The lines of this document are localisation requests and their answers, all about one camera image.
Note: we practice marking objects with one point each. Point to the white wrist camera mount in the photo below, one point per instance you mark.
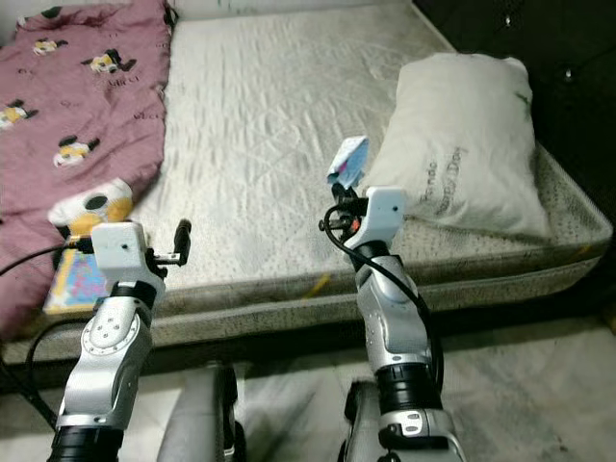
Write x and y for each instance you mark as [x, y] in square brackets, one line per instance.
[123, 252]
[385, 212]

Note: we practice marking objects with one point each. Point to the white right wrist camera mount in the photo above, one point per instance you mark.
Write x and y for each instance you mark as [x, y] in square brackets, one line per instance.
[385, 212]

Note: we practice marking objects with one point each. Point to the grey left robot leg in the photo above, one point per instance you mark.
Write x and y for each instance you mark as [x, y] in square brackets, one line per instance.
[197, 419]

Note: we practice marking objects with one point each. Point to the yellow blue children's book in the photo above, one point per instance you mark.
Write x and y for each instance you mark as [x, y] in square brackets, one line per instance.
[72, 284]

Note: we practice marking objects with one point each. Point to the white blue paper wrapper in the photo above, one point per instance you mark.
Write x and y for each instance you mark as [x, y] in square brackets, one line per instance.
[348, 162]

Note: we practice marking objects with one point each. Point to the white quilted mattress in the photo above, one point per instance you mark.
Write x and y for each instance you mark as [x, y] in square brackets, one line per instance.
[250, 125]

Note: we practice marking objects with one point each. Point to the grey robot leg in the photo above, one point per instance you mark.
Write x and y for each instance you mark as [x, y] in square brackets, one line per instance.
[361, 428]
[197, 419]

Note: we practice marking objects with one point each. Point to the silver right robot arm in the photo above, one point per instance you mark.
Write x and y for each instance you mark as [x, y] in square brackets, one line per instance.
[395, 327]

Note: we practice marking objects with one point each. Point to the pink cartoon print blanket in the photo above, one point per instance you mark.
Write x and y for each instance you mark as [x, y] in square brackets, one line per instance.
[58, 144]

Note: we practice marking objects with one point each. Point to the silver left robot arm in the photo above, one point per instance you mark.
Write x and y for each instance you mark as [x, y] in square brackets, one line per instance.
[106, 375]

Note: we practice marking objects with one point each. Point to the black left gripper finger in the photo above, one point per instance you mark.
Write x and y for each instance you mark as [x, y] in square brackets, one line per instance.
[182, 238]

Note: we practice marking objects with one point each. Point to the grey right robot leg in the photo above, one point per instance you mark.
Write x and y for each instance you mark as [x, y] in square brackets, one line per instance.
[361, 428]

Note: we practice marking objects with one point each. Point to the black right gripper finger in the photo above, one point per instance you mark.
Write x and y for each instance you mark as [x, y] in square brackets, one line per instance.
[339, 195]
[350, 197]

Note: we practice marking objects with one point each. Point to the white pillow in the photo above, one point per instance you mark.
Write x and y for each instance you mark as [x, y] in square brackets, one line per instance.
[452, 125]

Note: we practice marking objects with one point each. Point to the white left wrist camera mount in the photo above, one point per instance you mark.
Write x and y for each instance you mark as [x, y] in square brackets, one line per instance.
[123, 252]

